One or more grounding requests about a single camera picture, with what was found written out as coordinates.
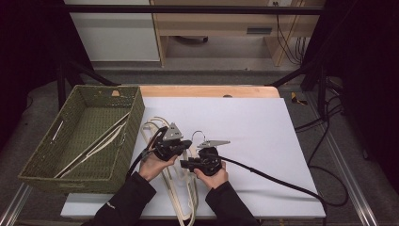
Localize black horizontal frame bar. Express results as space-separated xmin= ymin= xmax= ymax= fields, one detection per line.
xmin=60 ymin=4 xmax=326 ymax=16

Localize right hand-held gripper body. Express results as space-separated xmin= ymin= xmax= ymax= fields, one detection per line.
xmin=187 ymin=139 xmax=231 ymax=177

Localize person's right hand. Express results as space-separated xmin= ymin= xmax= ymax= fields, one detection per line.
xmin=193 ymin=160 xmax=230 ymax=190

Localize yellow and black tool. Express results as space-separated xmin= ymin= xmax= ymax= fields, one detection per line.
xmin=290 ymin=91 xmax=309 ymax=106

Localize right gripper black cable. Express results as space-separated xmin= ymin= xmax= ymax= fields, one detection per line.
xmin=215 ymin=153 xmax=350 ymax=226

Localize person's left hand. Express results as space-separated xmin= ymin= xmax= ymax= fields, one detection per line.
xmin=138 ymin=142 xmax=179 ymax=183

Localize black frame leg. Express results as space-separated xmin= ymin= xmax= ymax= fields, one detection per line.
xmin=56 ymin=59 xmax=121 ymax=111
xmin=266 ymin=59 xmax=328 ymax=117

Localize green woven basket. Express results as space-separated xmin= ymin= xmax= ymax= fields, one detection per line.
xmin=17 ymin=84 xmax=146 ymax=195

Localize aluminium rail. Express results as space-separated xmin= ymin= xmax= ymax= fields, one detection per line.
xmin=305 ymin=93 xmax=379 ymax=226
xmin=0 ymin=183 xmax=33 ymax=226

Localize black wall cables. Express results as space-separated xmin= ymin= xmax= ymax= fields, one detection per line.
xmin=275 ymin=2 xmax=310 ymax=67

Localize black floor cables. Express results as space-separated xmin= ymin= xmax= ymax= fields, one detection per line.
xmin=294 ymin=76 xmax=346 ymax=168

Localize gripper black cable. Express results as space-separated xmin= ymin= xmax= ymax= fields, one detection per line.
xmin=126 ymin=146 xmax=157 ymax=179
xmin=215 ymin=153 xmax=350 ymax=226

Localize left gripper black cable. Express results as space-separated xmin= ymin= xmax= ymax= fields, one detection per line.
xmin=126 ymin=146 xmax=157 ymax=179

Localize dark curtain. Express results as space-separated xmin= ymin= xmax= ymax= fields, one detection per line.
xmin=0 ymin=0 xmax=92 ymax=153
xmin=300 ymin=0 xmax=399 ymax=193

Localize white cabinet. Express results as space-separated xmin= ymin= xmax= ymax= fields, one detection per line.
xmin=62 ymin=0 xmax=161 ymax=63

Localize wooden desk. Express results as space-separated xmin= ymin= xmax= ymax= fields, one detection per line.
xmin=150 ymin=0 xmax=326 ymax=68

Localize white table sheet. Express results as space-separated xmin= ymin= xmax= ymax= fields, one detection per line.
xmin=60 ymin=96 xmax=327 ymax=219

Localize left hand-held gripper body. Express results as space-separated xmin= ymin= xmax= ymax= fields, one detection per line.
xmin=152 ymin=122 xmax=193 ymax=162

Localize black chair base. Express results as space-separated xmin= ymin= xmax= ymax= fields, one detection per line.
xmin=173 ymin=35 xmax=210 ymax=44

